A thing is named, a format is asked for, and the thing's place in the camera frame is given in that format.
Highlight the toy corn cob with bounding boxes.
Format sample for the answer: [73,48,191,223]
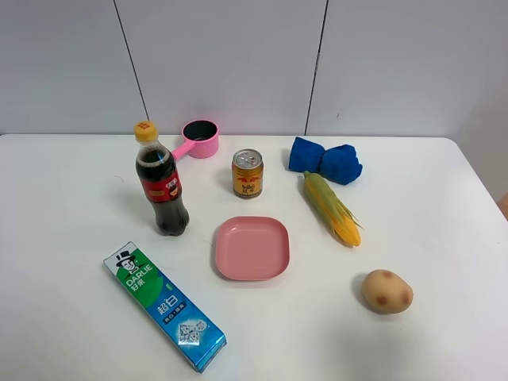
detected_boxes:
[303,171,361,247]

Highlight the Darlie toothpaste box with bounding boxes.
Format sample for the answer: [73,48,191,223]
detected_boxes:
[103,241,227,373]

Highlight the blue folded towel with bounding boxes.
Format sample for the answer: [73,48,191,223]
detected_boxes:
[288,137,363,186]

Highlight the pink square plate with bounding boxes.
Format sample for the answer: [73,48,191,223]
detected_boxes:
[215,216,290,281]

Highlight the pink toy saucepan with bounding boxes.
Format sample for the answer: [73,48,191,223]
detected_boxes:
[172,120,219,160]

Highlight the toy potato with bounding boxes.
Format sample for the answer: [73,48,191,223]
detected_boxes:
[361,269,414,314]

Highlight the cola bottle yellow cap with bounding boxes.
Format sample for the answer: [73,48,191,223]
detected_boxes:
[133,121,190,237]

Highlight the gold energy drink can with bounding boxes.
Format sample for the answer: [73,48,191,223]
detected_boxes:
[232,148,264,199]

